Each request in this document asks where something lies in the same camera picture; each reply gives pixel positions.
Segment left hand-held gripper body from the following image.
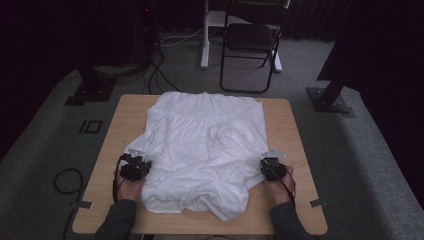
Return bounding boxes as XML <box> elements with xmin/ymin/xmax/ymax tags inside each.
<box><xmin>119</xmin><ymin>149</ymin><xmax>150</xmax><ymax>183</ymax></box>

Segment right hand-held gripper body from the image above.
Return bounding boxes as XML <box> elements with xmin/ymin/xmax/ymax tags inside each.
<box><xmin>260</xmin><ymin>149</ymin><xmax>289</xmax><ymax>183</ymax></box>

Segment white garment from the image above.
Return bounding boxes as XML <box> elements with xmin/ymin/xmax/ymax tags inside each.
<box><xmin>124</xmin><ymin>91</ymin><xmax>270</xmax><ymax>222</ymax></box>

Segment person's left hand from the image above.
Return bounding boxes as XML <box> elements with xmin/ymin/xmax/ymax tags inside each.
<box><xmin>114</xmin><ymin>167</ymin><xmax>145</xmax><ymax>204</ymax></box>

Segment person's right hand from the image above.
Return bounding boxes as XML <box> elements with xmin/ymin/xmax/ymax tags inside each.
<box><xmin>265</xmin><ymin>165</ymin><xmax>297</xmax><ymax>206</ymax></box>

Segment black folding chair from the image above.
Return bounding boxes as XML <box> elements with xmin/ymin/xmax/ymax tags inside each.
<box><xmin>219</xmin><ymin>0</ymin><xmax>292</xmax><ymax>95</ymax></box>

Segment dark equipment rack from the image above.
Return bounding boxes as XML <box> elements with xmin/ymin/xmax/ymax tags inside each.
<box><xmin>99</xmin><ymin>0</ymin><xmax>163</xmax><ymax>69</ymax></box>

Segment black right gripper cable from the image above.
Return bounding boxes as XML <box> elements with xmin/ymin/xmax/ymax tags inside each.
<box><xmin>270</xmin><ymin>164</ymin><xmax>297</xmax><ymax>207</ymax></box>

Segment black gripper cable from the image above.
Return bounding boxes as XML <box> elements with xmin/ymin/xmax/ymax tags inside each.
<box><xmin>270</xmin><ymin>164</ymin><xmax>297</xmax><ymax>207</ymax></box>
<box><xmin>112</xmin><ymin>154</ymin><xmax>130</xmax><ymax>203</ymax></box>

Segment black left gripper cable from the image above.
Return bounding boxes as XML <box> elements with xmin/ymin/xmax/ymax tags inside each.
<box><xmin>112</xmin><ymin>154</ymin><xmax>130</xmax><ymax>203</ymax></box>

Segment black looped floor cable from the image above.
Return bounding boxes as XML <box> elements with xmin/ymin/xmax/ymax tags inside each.
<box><xmin>53</xmin><ymin>167</ymin><xmax>85</xmax><ymax>240</ymax></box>

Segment black stand with base plate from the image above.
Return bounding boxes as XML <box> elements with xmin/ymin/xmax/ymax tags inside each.
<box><xmin>64</xmin><ymin>64</ymin><xmax>118</xmax><ymax>108</ymax></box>
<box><xmin>305</xmin><ymin>0</ymin><xmax>358</xmax><ymax>119</ymax></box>

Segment black floor cables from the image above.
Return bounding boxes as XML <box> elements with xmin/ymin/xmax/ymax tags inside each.
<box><xmin>142</xmin><ymin>46</ymin><xmax>187</xmax><ymax>96</ymax></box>

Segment white floor cable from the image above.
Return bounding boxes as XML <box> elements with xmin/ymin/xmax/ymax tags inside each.
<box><xmin>159</xmin><ymin>27</ymin><xmax>205</xmax><ymax>48</ymax></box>

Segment white desk frame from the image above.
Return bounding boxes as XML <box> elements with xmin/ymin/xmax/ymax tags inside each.
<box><xmin>200</xmin><ymin>0</ymin><xmax>284</xmax><ymax>73</ymax></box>

